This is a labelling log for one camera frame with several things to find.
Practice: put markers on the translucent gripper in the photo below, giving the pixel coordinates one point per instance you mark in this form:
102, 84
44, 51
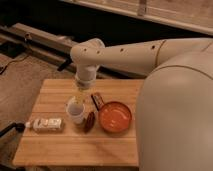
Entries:
80, 96

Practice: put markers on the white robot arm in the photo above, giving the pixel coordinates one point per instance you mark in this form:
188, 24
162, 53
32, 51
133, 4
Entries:
174, 111

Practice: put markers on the white mug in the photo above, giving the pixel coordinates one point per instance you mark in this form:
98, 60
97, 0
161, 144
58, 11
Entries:
75, 110

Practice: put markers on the dark chocolate bar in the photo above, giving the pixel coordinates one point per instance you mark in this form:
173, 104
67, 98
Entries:
98, 101

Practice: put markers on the brown oval snack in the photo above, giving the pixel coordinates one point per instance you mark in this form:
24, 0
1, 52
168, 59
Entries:
89, 122

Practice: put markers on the orange bowl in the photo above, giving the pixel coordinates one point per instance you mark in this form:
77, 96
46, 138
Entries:
115, 117

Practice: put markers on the wooden table board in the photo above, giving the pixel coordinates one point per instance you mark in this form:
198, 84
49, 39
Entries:
71, 147

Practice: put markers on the long metal rail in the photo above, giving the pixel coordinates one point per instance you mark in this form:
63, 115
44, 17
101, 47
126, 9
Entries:
58, 43

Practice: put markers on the black handle at left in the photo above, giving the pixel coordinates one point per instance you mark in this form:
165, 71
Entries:
19, 127

